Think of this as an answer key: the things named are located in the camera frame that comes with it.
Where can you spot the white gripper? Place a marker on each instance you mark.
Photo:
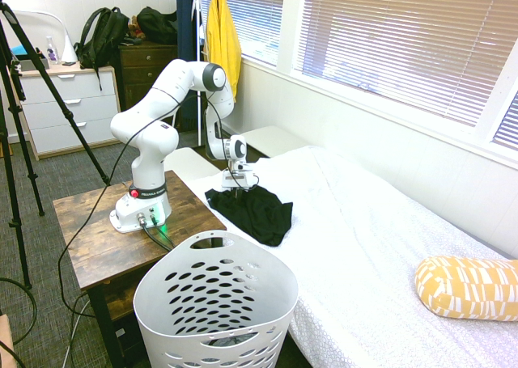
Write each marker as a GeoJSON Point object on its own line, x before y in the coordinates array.
{"type": "Point", "coordinates": [239, 180]}

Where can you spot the black clothing pile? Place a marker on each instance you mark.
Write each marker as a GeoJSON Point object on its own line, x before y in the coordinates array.
{"type": "Point", "coordinates": [263, 218]}

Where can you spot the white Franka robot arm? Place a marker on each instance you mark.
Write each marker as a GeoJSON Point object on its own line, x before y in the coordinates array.
{"type": "Point", "coordinates": [141, 125]}

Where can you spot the white perforated laundry basket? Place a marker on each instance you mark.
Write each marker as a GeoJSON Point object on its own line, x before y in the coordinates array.
{"type": "Point", "coordinates": [283, 287]}

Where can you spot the black duffel bag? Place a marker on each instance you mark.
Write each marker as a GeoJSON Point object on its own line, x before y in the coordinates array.
{"type": "Point", "coordinates": [158, 24]}

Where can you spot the dark bed base panel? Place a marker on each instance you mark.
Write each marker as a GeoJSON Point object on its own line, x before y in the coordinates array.
{"type": "Point", "coordinates": [259, 154]}

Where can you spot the white mattress cushion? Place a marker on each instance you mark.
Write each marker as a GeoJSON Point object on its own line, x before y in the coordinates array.
{"type": "Point", "coordinates": [279, 139]}
{"type": "Point", "coordinates": [190, 159]}

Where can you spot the rustic wooden side table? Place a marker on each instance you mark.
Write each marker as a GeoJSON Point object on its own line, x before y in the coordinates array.
{"type": "Point", "coordinates": [97, 238]}

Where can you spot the dark wooden dresser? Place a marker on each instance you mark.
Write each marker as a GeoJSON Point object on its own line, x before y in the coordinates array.
{"type": "Point", "coordinates": [137, 73]}

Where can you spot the white coat rack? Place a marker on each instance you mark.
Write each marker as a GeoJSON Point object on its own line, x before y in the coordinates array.
{"type": "Point", "coordinates": [198, 40]}

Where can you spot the yellow jacket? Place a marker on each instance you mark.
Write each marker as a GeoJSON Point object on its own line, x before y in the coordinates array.
{"type": "Point", "coordinates": [222, 32]}

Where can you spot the white window blind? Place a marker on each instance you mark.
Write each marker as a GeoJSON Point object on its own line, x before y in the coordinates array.
{"type": "Point", "coordinates": [404, 40]}
{"type": "Point", "coordinates": [510, 125]}
{"type": "Point", "coordinates": [259, 20]}

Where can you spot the dark blue hanging garment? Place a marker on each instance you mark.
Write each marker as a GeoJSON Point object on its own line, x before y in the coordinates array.
{"type": "Point", "coordinates": [184, 20]}

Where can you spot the white drawer dresser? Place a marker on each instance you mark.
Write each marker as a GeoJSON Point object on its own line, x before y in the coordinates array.
{"type": "Point", "coordinates": [60, 133]}

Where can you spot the brown plush toy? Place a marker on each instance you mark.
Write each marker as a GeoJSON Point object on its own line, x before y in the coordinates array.
{"type": "Point", "coordinates": [135, 30]}

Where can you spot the black backpack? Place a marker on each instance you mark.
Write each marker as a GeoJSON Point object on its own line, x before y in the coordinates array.
{"type": "Point", "coordinates": [105, 32]}

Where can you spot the white desk lamp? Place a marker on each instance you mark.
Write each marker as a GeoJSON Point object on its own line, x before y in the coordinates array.
{"type": "Point", "coordinates": [69, 52]}

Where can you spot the clear plastic bottle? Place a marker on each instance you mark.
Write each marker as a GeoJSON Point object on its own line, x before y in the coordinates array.
{"type": "Point", "coordinates": [52, 54]}

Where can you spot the grey box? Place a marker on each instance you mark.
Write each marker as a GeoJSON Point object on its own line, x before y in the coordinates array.
{"type": "Point", "coordinates": [30, 65]}

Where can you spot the yellow patterned bolster pillow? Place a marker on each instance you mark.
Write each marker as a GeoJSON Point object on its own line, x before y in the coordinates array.
{"type": "Point", "coordinates": [465, 287]}

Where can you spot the teal object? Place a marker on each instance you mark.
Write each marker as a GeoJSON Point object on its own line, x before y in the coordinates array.
{"type": "Point", "coordinates": [19, 52]}

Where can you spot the brown cardboard piece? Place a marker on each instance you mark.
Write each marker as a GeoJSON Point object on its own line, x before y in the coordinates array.
{"type": "Point", "coordinates": [4, 339]}

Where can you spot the black camera tripod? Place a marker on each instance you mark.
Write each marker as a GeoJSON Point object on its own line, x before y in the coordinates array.
{"type": "Point", "coordinates": [69, 117]}

